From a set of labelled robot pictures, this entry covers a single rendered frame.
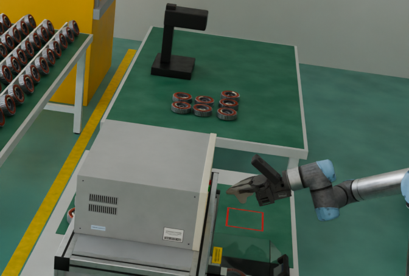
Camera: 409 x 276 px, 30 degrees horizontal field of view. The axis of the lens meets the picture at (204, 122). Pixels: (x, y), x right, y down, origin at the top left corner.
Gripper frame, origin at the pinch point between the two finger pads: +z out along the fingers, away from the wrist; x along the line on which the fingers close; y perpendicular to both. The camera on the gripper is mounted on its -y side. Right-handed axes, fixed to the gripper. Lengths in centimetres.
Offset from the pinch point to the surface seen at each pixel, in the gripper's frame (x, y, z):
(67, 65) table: 213, -4, 114
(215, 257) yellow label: -23.3, 10.3, 6.6
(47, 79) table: 185, -7, 119
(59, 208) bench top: 44, 11, 79
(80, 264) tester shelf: -43, -10, 40
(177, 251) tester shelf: -30.5, 0.8, 15.1
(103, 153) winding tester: -12.4, -29.3, 31.8
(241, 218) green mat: 57, 43, 11
